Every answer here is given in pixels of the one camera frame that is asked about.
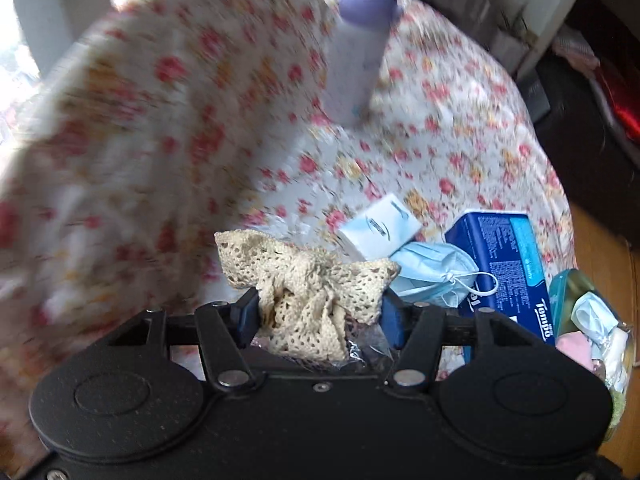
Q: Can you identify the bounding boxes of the blue tissue pack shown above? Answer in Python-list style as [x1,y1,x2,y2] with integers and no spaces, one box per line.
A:
[444,210,557,362]

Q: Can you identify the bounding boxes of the pink cloth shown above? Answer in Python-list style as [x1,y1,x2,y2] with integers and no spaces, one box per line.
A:
[556,332,597,367]

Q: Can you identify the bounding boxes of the folded pink towels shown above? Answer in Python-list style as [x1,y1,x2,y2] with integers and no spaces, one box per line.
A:
[554,27,601,72]

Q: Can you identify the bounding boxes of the teal container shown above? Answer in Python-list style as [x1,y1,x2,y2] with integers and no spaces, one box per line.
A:
[549,268,637,413]

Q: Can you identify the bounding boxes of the small white box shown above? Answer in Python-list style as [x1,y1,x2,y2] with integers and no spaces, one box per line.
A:
[337,192,422,264]

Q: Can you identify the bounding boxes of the floral tablecloth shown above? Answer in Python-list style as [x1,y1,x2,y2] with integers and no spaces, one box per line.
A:
[0,0,577,461]

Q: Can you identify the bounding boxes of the beige lace cloth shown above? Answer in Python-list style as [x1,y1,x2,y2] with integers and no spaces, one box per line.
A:
[214,230,402,362]

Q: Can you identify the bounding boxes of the clear plastic wrap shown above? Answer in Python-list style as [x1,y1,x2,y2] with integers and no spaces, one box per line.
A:
[344,327,397,375]

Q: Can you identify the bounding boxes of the blue face mask white loops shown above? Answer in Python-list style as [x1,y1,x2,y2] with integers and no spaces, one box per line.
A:
[389,241,499,309]

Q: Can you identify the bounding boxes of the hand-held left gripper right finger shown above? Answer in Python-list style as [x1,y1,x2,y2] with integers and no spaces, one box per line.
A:
[381,289,548,394]

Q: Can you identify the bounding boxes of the white sponge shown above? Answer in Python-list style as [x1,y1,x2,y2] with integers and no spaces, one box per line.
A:
[599,327,632,397]

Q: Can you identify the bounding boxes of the white tube purple cap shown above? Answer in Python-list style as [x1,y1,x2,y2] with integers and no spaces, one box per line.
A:
[324,0,399,127]

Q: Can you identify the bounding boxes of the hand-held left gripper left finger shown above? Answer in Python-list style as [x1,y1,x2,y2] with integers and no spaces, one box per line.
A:
[107,289,262,395]

